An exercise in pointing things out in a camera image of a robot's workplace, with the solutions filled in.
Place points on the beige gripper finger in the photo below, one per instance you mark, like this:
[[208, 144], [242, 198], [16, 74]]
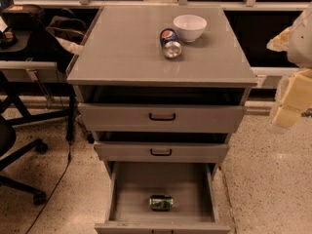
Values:
[[297, 98], [280, 43]]

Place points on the green soda can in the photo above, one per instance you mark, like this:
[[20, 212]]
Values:
[[161, 203]]

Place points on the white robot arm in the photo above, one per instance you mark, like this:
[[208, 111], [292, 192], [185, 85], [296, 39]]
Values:
[[299, 53]]

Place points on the blue Pepsi can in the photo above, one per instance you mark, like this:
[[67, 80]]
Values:
[[170, 43]]

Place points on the grey drawer cabinet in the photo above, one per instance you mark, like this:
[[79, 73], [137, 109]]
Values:
[[122, 62]]

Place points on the bottom grey drawer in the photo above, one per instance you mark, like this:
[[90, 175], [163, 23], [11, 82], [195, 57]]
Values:
[[132, 183]]

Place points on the grey drawer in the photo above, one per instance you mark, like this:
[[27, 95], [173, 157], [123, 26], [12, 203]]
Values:
[[132, 183], [134, 118], [140, 152]]

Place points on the top grey drawer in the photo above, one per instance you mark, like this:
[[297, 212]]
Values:
[[134, 118]]

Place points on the middle grey drawer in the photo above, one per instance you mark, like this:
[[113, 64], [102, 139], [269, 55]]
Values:
[[140, 152]]

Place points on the white bowl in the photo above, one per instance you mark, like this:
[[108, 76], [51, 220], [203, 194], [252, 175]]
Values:
[[189, 27]]

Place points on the dark bag on desk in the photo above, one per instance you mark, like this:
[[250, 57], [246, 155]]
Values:
[[68, 32]]

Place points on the grey side desk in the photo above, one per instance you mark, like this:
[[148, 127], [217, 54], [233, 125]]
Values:
[[36, 78]]

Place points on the black office chair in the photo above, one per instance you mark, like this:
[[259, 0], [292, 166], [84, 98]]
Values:
[[8, 138]]

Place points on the black top drawer handle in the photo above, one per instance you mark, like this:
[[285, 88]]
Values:
[[154, 117]]

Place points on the black drawer handle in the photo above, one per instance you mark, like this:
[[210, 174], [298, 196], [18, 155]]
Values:
[[161, 153], [154, 117]]

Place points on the black middle drawer handle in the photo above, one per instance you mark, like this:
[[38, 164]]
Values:
[[161, 153]]

